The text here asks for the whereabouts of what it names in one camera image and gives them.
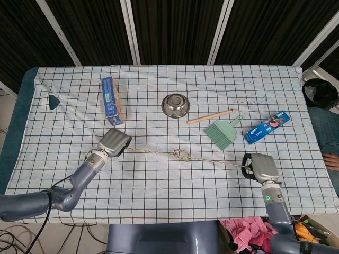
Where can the brown cardboard box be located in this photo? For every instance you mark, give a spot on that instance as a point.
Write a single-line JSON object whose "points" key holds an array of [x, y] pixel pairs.
{"points": [[325, 227]]}

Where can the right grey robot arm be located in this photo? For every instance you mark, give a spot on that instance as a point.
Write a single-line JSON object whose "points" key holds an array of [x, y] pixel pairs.
{"points": [[275, 209]]}

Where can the orange soft item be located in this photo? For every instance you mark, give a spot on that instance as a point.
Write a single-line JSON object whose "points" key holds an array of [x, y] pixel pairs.
{"points": [[304, 230]]}

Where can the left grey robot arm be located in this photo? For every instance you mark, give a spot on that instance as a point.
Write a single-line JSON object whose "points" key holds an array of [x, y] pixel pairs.
{"points": [[79, 180]]}

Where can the stainless steel bowl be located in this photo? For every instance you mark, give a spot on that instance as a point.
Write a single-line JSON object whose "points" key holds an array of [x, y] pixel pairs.
{"points": [[174, 105]]}

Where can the teal small object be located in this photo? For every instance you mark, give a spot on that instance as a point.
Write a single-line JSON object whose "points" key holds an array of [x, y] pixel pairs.
{"points": [[16, 119]]}

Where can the wooden stick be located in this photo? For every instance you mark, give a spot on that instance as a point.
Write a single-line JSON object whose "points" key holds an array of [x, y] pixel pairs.
{"points": [[209, 116]]}

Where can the green plastic hand brush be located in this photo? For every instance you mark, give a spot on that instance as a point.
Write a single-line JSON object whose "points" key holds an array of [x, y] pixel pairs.
{"points": [[221, 135]]}

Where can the bystander leg in jeans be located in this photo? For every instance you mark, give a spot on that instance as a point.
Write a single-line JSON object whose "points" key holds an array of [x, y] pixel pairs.
{"points": [[325, 127]]}

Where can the bystander bare hand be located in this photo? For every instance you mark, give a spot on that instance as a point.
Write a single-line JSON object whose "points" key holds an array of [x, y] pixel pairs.
{"points": [[332, 161]]}

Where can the white partition frame post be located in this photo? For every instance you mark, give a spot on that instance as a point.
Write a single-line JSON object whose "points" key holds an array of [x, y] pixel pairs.
{"points": [[219, 31], [57, 31], [315, 39], [129, 31]]}

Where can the pink cloth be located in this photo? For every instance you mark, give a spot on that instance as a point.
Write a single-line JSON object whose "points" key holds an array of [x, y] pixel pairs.
{"points": [[246, 230]]}

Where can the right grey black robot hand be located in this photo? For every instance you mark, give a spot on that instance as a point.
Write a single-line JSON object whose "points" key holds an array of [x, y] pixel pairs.
{"points": [[263, 166]]}

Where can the blue cardboard carton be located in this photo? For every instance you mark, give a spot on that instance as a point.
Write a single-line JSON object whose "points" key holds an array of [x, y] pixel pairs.
{"points": [[110, 98]]}

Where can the grey robot torso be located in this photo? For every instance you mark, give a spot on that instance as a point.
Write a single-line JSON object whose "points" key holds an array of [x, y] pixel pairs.
{"points": [[159, 238]]}

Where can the black trash bag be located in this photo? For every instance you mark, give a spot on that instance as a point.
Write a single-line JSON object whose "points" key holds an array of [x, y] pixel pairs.
{"points": [[320, 92]]}

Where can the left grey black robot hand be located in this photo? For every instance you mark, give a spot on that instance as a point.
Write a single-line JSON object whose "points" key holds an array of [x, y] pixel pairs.
{"points": [[114, 141]]}

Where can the black slatted partition panel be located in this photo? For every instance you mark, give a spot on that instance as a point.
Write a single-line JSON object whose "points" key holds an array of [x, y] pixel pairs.
{"points": [[21, 34], [270, 26], [174, 29], [331, 53], [92, 29]]}

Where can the white metal frame bar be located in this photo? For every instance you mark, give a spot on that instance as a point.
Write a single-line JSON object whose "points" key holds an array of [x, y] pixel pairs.
{"points": [[320, 72], [8, 88]]}

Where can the white black checked tablecloth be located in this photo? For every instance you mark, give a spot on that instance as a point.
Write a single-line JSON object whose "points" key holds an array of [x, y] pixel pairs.
{"points": [[159, 190]]}

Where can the blue Oreo cookie package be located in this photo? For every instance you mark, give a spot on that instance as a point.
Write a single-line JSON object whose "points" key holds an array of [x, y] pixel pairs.
{"points": [[265, 128]]}

